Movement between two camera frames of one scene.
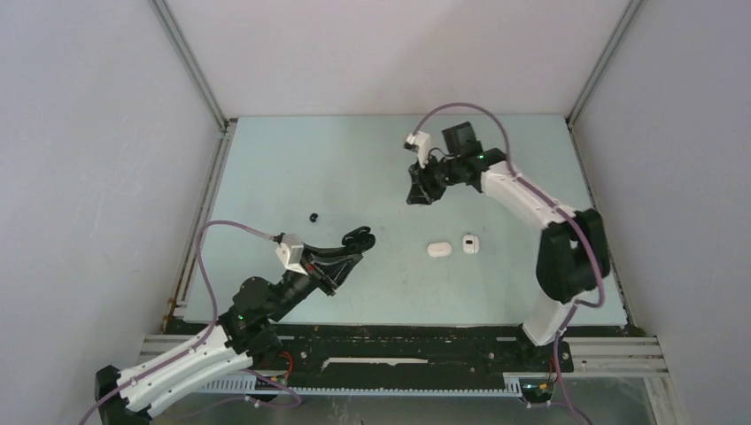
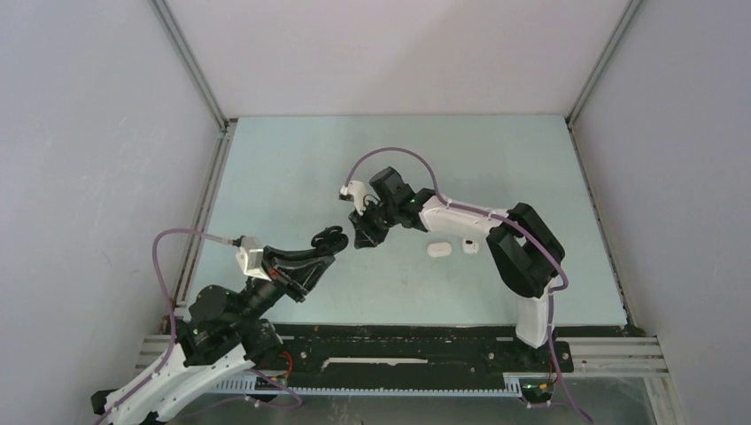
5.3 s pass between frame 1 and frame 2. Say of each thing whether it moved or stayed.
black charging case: moved
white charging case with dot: stayed
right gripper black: moved
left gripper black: moved
